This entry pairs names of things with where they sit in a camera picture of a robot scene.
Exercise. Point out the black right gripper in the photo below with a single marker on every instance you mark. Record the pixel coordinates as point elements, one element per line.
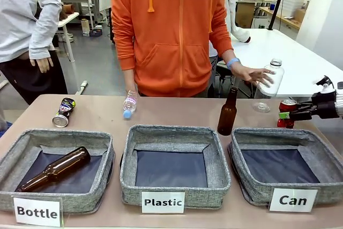
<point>324,105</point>

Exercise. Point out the red soda can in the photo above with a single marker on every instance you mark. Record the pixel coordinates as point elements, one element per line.
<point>286,107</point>

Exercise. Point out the large clear plastic bottle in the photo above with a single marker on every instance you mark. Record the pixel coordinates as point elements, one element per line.
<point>276,78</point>

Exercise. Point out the person's right forearm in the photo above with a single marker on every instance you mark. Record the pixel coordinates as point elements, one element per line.
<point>130,81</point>

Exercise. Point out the person's left forearm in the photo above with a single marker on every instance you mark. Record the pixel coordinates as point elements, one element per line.
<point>223,54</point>

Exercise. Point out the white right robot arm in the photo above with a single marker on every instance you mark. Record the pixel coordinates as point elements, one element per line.
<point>340,109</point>

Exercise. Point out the grey fabric basket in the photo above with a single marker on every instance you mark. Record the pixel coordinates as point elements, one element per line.
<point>128,159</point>
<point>16,199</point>
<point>325,156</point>

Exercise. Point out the white Can label sign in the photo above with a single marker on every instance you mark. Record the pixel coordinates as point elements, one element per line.
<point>292,200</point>

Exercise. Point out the crushed dark drink can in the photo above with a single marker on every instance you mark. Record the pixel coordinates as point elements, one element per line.
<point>64,112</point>

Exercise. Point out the person's left hand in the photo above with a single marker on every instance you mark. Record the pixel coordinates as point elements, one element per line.
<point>250,74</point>

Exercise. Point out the bystander's left hand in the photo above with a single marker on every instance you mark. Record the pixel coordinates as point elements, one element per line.
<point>41,64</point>

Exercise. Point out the clear plastic lid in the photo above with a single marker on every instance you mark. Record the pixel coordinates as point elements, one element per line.
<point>261,107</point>

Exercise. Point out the large white table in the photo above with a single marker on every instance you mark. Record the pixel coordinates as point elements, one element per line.
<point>289,52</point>

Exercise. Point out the brown glass bottle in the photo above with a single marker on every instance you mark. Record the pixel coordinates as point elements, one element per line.
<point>59,168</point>
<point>227,116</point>

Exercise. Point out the blue wristband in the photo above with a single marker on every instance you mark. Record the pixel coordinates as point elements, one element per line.
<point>232,62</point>

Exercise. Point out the stacked white plastic bins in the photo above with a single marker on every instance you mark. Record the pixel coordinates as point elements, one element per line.
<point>293,2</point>

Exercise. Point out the cardboard box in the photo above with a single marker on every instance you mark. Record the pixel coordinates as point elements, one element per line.
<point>244,14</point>

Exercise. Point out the bystander in white coat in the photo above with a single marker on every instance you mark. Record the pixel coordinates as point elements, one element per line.
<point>237,11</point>

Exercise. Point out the person in orange hoodie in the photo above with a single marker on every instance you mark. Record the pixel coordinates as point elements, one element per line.
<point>171,30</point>

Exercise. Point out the white Plastic label sign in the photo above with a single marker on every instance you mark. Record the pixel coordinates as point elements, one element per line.
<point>163,202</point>

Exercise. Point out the plastic water bottle blue cap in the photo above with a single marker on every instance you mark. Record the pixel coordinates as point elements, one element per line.
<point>130,104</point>

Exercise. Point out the small white desk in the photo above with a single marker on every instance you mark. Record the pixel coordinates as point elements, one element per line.
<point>68,25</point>

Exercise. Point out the white Bottle label sign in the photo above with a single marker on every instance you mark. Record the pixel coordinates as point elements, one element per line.
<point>37,212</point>

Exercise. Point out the bystander in grey shirt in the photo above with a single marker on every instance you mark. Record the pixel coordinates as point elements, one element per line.
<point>21,25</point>

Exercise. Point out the white black wrist camera mount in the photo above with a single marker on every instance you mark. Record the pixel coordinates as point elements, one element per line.
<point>325,84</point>

